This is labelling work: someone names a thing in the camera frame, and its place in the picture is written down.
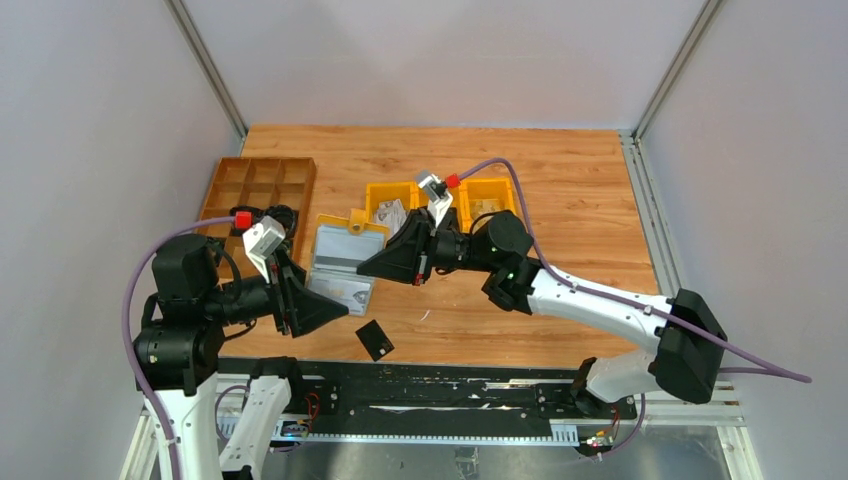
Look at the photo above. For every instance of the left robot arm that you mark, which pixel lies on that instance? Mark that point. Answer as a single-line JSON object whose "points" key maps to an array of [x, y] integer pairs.
{"points": [[176, 353]]}

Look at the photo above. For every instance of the yellow leather card holder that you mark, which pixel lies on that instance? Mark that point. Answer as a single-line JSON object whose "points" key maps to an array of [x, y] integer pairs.
{"points": [[341, 244]]}

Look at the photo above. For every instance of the wooden compartment tray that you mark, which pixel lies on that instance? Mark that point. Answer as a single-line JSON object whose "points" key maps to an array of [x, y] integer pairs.
{"points": [[262, 182]]}

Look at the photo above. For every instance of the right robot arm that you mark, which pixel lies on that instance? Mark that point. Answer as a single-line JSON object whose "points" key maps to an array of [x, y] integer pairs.
{"points": [[677, 338]]}

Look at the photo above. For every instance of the grey credit card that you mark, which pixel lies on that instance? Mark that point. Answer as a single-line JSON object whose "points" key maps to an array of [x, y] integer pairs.
{"points": [[375, 341]]}

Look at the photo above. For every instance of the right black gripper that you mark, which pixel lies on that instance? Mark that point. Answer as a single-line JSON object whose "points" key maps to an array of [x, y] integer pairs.
{"points": [[425, 248]]}

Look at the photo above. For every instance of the tan cards pile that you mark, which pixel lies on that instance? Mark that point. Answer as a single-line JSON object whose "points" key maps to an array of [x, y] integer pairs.
{"points": [[479, 207]]}

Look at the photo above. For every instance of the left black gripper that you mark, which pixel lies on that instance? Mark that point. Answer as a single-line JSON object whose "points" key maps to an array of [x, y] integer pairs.
{"points": [[287, 301]]}

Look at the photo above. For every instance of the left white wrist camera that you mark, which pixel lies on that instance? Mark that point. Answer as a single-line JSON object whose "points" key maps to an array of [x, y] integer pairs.
{"points": [[261, 241]]}

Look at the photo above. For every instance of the grey cards pile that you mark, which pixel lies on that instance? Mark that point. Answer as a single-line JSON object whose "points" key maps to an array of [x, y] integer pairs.
{"points": [[390, 214]]}

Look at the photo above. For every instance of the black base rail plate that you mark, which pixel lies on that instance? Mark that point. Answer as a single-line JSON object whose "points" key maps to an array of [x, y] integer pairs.
{"points": [[416, 401]]}

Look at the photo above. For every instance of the right yellow bin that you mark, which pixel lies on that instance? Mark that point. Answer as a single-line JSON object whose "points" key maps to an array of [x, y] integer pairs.
{"points": [[486, 188]]}

